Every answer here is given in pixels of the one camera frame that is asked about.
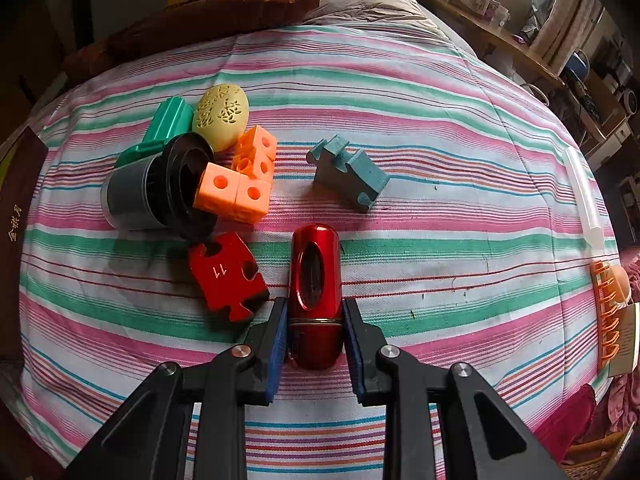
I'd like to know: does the orange plastic rack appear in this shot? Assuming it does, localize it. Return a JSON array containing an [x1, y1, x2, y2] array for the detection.
[[590, 260, 632, 368]]

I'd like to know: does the wicker basket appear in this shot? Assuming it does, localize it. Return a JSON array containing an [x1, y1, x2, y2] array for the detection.
[[565, 430, 632, 480]]

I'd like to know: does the dark red cloth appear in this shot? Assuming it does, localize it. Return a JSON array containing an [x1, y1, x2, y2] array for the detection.
[[535, 389, 597, 462]]

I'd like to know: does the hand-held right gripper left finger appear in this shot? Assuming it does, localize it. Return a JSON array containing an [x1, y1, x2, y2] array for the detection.
[[65, 296, 289, 480]]

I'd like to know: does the red metallic capsule case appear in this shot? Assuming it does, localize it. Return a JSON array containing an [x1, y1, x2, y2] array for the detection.
[[287, 223, 347, 368]]

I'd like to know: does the blue puzzle block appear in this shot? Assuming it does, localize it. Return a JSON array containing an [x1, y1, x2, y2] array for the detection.
[[306, 133, 391, 214]]

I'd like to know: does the black and grey cylinder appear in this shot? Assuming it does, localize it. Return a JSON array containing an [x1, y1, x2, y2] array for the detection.
[[100, 132, 221, 241]]

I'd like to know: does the green plastic spool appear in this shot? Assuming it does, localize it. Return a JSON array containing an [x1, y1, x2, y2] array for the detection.
[[116, 96, 196, 168]]

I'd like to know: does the red puzzle block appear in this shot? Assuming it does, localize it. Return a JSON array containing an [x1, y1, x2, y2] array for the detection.
[[188, 231, 271, 325]]

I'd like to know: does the brown box with gold lettering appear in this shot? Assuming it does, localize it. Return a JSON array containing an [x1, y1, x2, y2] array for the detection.
[[0, 125, 48, 361]]

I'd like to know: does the yellow perforated egg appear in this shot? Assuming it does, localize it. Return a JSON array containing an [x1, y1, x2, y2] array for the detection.
[[192, 83, 249, 152]]

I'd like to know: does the striped bed sheet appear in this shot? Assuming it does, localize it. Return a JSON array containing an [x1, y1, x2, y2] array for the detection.
[[17, 25, 623, 466]]

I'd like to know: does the beige quilt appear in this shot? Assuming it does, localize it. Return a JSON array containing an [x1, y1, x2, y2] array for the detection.
[[300, 0, 476, 58]]

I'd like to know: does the wooden desk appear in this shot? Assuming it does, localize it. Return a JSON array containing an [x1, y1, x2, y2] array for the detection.
[[417, 0, 566, 86]]

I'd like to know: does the orange snap cube block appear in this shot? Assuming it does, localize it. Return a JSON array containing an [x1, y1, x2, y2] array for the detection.
[[192, 125, 278, 221]]

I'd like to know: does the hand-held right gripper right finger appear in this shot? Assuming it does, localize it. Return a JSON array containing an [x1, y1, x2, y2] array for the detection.
[[341, 297, 571, 480]]

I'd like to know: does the translucent plastic tube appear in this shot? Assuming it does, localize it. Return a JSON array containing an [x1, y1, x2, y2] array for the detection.
[[565, 147, 607, 251]]

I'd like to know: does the brown blanket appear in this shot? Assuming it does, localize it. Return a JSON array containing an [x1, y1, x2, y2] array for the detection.
[[62, 0, 323, 86]]

